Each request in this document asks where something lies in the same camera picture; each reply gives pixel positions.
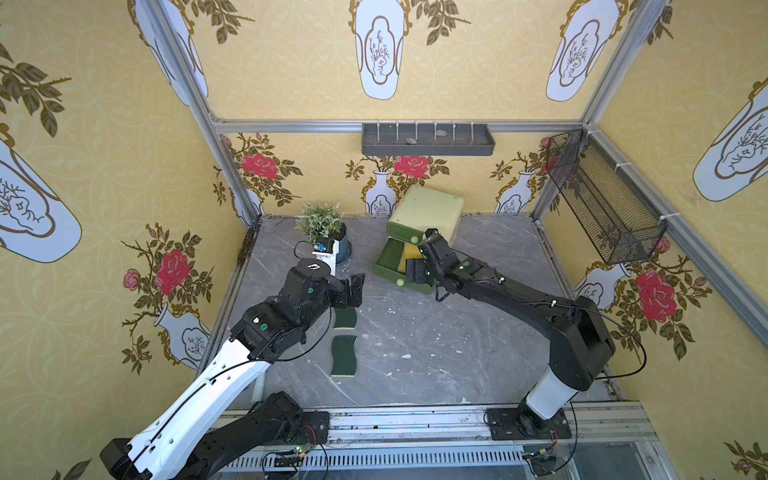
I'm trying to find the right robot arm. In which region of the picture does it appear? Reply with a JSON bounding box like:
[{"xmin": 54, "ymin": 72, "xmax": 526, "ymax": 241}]
[{"xmin": 402, "ymin": 229, "xmax": 617, "ymax": 440}]

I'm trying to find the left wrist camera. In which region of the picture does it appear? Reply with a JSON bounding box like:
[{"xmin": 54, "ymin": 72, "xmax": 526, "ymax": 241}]
[{"xmin": 312, "ymin": 237, "xmax": 340, "ymax": 275}]

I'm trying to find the potted green plant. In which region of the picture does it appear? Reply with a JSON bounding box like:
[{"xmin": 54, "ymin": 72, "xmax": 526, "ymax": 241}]
[{"xmin": 297, "ymin": 202, "xmax": 352, "ymax": 265}]

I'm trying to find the black wire mesh basket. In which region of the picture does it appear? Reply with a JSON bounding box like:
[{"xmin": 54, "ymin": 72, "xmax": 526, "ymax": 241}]
[{"xmin": 545, "ymin": 130, "xmax": 667, "ymax": 264}]

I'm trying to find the yellow foam sponge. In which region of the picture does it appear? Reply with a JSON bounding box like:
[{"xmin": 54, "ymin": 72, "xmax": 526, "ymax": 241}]
[{"xmin": 398, "ymin": 243, "xmax": 422, "ymax": 273}]

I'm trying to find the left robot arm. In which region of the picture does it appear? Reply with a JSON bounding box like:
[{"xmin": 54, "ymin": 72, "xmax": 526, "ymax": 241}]
[{"xmin": 100, "ymin": 259, "xmax": 365, "ymax": 479}]

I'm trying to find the green drawer cabinet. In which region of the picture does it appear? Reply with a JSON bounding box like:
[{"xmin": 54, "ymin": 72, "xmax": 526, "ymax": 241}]
[{"xmin": 389, "ymin": 185, "xmax": 464, "ymax": 235}]

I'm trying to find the grey wall shelf tray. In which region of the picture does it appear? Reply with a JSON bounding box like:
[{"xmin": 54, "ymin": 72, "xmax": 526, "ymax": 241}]
[{"xmin": 361, "ymin": 121, "xmax": 496, "ymax": 157}]

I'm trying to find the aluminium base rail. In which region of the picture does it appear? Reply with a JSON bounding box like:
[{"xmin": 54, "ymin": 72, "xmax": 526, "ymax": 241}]
[{"xmin": 217, "ymin": 401, "xmax": 677, "ymax": 479}]

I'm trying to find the green scrub sponge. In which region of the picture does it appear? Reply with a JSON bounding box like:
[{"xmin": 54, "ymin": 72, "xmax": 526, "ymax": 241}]
[
  {"xmin": 333, "ymin": 307, "xmax": 357, "ymax": 330},
  {"xmin": 331, "ymin": 335, "xmax": 357, "ymax": 378}
]

